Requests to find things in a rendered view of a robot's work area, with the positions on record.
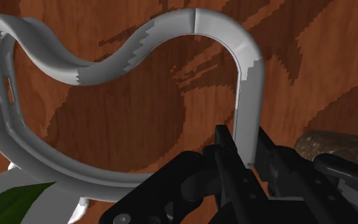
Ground green plant leaves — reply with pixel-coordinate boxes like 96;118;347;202
0;162;57;224

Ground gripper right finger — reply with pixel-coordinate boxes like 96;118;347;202
254;126;358;224

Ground white flat planter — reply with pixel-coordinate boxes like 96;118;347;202
0;162;90;224

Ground white curved loop frame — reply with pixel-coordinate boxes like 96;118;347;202
0;8;266;202

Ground brown rough rock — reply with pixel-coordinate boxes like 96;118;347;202
293;130;358;172

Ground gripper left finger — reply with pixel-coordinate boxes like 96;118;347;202
99;124;268;224

